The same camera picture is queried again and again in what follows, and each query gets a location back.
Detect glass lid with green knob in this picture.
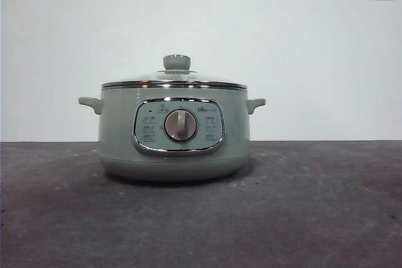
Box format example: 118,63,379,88
100,54,247,90

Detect pale green electric pot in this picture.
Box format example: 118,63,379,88
78,87,267,183

